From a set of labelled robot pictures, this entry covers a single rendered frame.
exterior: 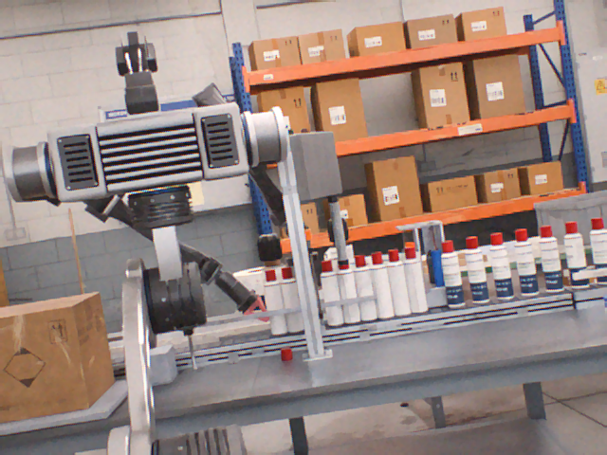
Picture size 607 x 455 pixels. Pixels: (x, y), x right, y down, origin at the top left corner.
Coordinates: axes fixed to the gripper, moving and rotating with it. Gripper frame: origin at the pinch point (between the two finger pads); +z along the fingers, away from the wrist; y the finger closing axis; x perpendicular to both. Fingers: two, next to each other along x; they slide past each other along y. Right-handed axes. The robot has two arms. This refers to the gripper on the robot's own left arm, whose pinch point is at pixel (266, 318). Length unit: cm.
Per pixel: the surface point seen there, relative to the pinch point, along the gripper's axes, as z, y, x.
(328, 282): 6.3, -2.2, -21.6
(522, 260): 44, -3, -67
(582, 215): 94, 139, -118
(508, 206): 125, 386, -134
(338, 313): 14.9, -2.3, -16.7
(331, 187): -13.5, -8.7, -43.8
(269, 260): -10.3, 25.1, -11.1
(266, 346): 5.4, -5.3, 5.2
